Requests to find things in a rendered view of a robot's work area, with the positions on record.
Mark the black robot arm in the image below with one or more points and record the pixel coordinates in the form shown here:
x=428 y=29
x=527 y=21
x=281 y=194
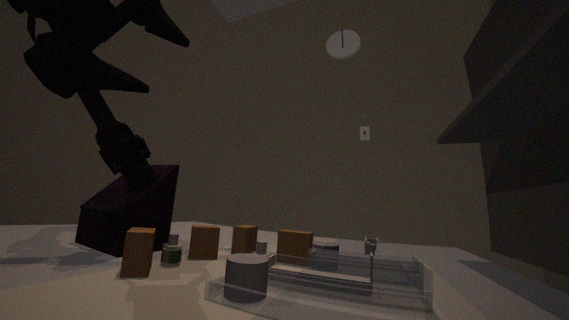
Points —
x=119 y=146

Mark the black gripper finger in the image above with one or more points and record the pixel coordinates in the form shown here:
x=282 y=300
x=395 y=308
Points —
x=88 y=72
x=159 y=23

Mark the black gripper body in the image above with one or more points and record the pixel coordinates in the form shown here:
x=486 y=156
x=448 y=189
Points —
x=96 y=22

